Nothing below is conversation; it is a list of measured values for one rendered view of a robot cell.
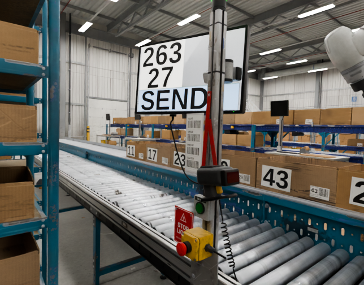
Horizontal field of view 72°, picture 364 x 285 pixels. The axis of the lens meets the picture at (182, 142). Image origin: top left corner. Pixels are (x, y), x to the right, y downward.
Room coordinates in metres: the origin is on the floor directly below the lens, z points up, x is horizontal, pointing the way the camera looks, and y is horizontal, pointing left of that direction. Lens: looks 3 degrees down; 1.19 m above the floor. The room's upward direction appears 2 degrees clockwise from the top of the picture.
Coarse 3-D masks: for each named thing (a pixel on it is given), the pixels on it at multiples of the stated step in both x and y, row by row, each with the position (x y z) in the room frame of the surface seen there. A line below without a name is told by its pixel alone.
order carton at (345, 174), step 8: (344, 168) 1.07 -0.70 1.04; (352, 168) 1.13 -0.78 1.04; (360, 168) 1.19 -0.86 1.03; (344, 176) 1.00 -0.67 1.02; (360, 176) 0.96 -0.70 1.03; (344, 184) 1.00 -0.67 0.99; (336, 192) 1.02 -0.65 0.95; (344, 192) 1.00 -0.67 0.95; (336, 200) 1.02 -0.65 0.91; (344, 200) 1.00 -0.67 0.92; (344, 208) 1.00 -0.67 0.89; (352, 208) 0.98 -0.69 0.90; (360, 208) 0.96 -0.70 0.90
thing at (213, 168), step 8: (200, 168) 0.72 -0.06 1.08; (208, 168) 0.69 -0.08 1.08; (216, 168) 0.67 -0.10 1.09; (224, 168) 0.67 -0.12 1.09; (232, 168) 0.68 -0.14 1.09; (200, 176) 0.71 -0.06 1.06; (208, 176) 0.68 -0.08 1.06; (216, 176) 0.66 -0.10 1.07; (224, 176) 0.64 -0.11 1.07; (232, 176) 0.65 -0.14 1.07; (208, 184) 0.69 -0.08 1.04; (216, 184) 0.66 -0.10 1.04; (224, 184) 0.64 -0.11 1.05; (232, 184) 0.65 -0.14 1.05; (208, 192) 0.70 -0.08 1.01; (216, 192) 0.69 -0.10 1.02; (208, 200) 0.69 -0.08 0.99
